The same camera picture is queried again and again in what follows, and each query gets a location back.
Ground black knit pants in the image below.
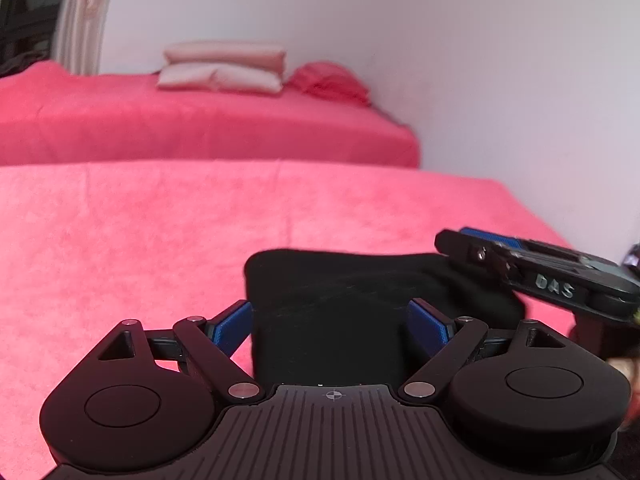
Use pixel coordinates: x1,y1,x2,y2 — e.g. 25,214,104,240
244,249,526,389

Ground near pink bed blanket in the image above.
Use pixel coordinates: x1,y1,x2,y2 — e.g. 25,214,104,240
1,160,561,479

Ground folded red blanket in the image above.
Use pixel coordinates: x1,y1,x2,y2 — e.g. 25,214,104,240
286,62,371,107

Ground lower pink pillow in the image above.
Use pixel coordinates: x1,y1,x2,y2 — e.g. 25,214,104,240
156,63,283,94

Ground pink pillow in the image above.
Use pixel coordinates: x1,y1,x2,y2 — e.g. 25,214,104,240
156,63,283,94
163,40,286,75

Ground upper pink pillow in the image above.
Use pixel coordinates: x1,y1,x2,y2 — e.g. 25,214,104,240
163,40,286,75

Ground far pink bed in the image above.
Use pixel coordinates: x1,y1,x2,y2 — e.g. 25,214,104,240
1,61,420,168

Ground pink patterned curtain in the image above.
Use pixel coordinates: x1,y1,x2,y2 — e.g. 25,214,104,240
51,0,110,76

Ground dark wooden door frame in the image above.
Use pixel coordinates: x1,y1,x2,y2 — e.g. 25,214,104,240
1,0,62,77

